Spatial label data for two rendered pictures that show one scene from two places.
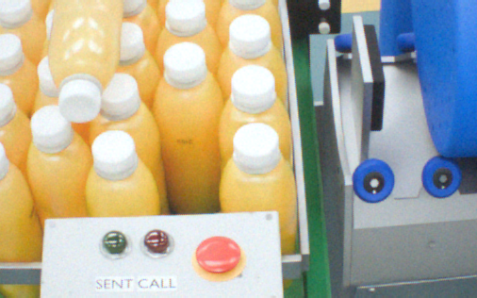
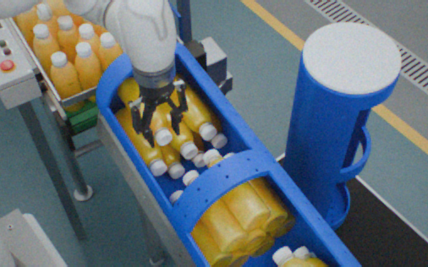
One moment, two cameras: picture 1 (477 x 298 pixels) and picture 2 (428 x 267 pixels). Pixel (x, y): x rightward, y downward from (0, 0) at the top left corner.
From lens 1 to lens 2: 1.34 m
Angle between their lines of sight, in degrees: 36
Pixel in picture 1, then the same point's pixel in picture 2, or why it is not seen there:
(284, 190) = (57, 76)
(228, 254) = (6, 66)
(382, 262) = (104, 137)
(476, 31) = (103, 80)
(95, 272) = not seen: outside the picture
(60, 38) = not seen: outside the picture
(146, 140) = (65, 40)
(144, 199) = (41, 49)
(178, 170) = not seen: hidden behind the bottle
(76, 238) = (2, 35)
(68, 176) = not seen: hidden behind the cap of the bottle
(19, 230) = (24, 30)
